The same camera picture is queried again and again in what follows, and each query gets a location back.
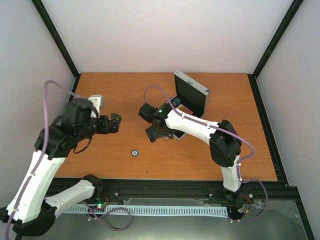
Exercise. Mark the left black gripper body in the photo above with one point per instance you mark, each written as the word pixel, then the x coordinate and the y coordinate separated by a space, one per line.
pixel 104 128

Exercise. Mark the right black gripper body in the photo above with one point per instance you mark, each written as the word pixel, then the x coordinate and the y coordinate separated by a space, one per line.
pixel 165 131

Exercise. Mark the single blue green chip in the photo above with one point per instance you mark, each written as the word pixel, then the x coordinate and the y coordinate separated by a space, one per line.
pixel 134 153

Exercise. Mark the playing card deck box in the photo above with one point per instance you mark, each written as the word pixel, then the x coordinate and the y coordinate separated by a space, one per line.
pixel 185 110

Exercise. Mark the aluminium poker case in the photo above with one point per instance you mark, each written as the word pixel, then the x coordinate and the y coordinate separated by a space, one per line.
pixel 192 94

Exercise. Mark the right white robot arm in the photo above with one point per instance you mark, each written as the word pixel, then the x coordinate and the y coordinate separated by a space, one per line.
pixel 225 148

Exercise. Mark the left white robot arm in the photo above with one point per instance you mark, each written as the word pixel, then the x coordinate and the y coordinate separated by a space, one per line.
pixel 31 213

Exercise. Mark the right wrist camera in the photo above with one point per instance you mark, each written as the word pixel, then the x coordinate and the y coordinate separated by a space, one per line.
pixel 146 112

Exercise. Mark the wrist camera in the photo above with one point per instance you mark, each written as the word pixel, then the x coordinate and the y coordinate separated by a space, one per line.
pixel 146 112
pixel 98 101

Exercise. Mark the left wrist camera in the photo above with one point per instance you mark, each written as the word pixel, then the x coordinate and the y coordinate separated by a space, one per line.
pixel 98 101

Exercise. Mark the white slotted cable duct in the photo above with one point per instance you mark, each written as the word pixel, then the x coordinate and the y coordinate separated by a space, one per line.
pixel 162 211

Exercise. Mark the black aluminium frame rail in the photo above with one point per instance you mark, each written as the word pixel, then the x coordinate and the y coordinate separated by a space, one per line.
pixel 212 191

